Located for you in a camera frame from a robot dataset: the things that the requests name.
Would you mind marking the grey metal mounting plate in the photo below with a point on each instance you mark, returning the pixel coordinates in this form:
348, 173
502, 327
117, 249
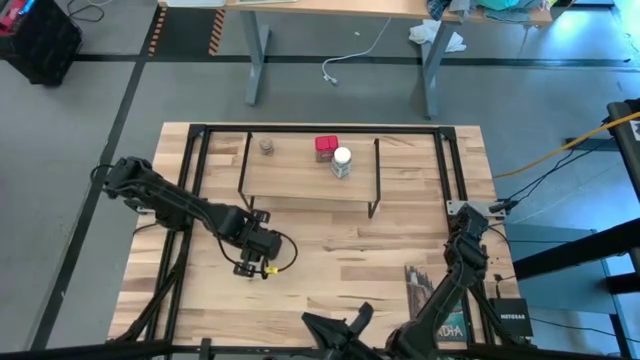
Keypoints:
451, 206

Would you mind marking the black metal stand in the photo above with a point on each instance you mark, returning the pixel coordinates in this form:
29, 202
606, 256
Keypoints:
575, 248

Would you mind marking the bagel seasoning jar white lid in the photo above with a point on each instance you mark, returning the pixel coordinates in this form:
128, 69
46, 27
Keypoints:
342, 157

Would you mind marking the wooden shelf black metal legs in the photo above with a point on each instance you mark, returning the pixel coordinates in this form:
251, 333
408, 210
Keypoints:
300, 180

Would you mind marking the black Netgear switch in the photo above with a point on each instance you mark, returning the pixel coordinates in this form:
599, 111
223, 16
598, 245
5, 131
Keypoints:
511, 318

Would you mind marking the saffron jar cork lid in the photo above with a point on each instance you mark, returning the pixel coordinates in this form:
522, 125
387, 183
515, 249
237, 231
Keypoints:
266, 146

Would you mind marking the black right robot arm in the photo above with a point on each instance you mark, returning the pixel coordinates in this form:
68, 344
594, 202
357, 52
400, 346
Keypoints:
465, 260

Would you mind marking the white crumpled cloth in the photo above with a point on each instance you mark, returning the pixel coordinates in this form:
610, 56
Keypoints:
425, 32

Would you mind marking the black crate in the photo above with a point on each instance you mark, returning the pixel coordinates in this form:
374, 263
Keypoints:
45, 50

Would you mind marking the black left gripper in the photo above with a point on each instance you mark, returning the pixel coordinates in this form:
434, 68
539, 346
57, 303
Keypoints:
260, 240

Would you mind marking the red item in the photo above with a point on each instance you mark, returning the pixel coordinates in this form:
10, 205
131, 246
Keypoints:
10, 17

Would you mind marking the red spice tin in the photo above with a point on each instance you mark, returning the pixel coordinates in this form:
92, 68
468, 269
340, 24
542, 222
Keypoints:
326, 145

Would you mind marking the black metal table frame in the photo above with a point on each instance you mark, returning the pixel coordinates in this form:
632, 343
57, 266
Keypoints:
320, 129

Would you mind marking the white flat box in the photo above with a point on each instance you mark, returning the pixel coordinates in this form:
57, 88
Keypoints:
195, 2

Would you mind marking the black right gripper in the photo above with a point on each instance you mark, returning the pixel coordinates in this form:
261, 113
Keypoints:
360, 347

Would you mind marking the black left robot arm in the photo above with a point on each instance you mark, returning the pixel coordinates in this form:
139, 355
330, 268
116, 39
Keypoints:
175, 205

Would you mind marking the Acadia postcard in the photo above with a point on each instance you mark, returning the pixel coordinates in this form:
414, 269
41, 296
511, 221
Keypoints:
415, 285

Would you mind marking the wooden desk grey legs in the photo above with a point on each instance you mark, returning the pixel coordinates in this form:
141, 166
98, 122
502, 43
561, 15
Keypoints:
350, 7

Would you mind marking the black mat hazard stripes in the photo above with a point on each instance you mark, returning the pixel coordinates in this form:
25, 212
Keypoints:
185, 30

